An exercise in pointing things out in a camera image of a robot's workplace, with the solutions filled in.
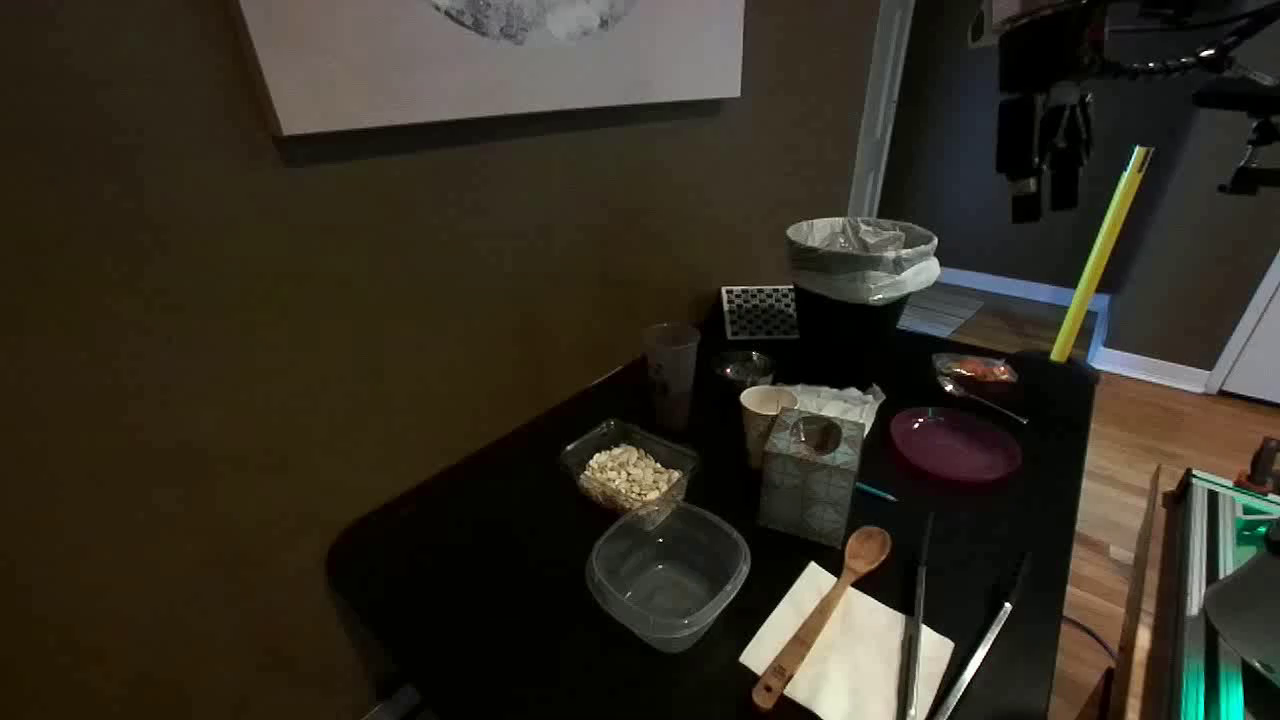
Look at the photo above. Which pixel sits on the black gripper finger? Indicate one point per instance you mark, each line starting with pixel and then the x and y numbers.
pixel 1020 155
pixel 1069 144

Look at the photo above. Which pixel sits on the wooden spoon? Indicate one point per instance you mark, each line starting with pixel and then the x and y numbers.
pixel 822 623

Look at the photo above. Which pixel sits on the dark translucent plastic cup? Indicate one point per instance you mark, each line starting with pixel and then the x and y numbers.
pixel 674 381

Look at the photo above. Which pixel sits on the small metal bowl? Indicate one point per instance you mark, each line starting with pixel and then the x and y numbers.
pixel 746 368

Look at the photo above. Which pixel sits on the white door trim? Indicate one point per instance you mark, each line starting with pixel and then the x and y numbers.
pixel 881 106

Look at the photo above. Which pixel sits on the metal spoon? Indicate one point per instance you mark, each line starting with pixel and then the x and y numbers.
pixel 981 397

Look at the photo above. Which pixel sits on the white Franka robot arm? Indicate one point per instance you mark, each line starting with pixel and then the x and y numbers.
pixel 1172 34

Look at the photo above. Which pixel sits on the empty clear plastic container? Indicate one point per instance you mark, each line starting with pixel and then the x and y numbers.
pixel 664 580

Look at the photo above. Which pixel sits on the green lit aluminium frame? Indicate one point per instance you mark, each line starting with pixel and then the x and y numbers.
pixel 1204 584

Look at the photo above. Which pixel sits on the blue straw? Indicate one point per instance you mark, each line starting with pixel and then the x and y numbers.
pixel 874 494

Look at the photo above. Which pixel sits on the white paper cup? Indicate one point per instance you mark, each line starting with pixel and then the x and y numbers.
pixel 763 421

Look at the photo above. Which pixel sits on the crumpled white tissue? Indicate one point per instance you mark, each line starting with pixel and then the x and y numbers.
pixel 832 403

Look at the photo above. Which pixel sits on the clear container with nuts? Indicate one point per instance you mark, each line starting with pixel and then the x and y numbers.
pixel 627 472

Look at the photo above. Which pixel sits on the white framed wall picture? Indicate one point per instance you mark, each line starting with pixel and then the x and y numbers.
pixel 506 81

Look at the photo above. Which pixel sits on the yellow green long stick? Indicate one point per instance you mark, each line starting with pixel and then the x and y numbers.
pixel 1100 255

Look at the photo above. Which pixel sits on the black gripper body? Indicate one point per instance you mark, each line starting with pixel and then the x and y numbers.
pixel 1045 60

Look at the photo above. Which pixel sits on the purple plate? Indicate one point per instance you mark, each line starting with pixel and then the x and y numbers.
pixel 955 446

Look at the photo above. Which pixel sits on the black white checkerboard card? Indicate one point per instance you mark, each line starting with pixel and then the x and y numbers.
pixel 763 312

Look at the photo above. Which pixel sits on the trash bin with white liner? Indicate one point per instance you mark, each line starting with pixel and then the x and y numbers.
pixel 863 262

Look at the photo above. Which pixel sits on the black office chair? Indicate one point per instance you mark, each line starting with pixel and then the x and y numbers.
pixel 1246 133

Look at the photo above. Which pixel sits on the white paper napkin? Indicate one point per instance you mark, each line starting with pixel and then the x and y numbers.
pixel 866 653

